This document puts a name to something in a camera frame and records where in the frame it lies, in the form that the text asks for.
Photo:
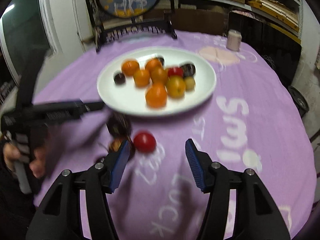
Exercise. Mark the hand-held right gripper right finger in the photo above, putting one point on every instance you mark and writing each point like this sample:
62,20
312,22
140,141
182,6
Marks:
196,166

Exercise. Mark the window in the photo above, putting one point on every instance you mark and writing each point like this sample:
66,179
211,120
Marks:
22,30

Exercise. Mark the pink cloth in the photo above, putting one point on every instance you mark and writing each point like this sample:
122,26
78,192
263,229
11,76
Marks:
242,13

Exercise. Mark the white oval plate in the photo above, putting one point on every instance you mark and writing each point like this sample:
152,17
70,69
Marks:
125,100

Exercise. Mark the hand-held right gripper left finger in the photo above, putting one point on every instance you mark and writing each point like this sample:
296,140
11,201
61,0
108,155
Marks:
121,165

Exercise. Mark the orange tomato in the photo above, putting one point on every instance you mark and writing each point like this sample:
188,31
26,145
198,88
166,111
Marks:
115,145

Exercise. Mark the small orange fruit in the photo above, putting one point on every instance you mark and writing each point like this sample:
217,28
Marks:
159,75

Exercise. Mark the smooth orange fruit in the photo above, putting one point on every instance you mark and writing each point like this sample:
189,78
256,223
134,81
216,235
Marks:
141,77
175,86

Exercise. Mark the person's left hand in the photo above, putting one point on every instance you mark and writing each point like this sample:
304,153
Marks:
37,166

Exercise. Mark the pale drink can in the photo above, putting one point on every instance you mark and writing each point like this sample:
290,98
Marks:
233,40

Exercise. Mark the dark purple passion fruit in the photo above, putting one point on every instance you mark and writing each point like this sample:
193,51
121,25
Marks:
118,126
188,70
161,60

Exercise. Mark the dark purple plum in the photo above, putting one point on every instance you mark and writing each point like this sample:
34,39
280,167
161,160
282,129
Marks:
119,78

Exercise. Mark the black wheel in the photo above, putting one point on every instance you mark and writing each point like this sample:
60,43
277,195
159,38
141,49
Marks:
298,101

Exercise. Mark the white board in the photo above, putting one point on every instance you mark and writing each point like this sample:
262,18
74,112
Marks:
81,17

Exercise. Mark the red tomato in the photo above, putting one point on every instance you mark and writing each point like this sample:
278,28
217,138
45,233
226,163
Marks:
175,71
144,142

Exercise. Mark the person's left forearm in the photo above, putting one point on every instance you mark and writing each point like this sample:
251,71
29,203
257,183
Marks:
12,210

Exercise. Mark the mandarin orange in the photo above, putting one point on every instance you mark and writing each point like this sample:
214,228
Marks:
156,95
153,64
130,67

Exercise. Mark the purple printed tablecloth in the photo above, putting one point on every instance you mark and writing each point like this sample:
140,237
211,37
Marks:
237,142

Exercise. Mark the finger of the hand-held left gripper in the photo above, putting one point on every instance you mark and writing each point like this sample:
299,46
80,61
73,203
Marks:
93,106

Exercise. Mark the small yellow fruit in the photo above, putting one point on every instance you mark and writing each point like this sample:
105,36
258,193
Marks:
190,83

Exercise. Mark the round deer screen black stand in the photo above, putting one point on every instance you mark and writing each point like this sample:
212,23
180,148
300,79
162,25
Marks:
130,0

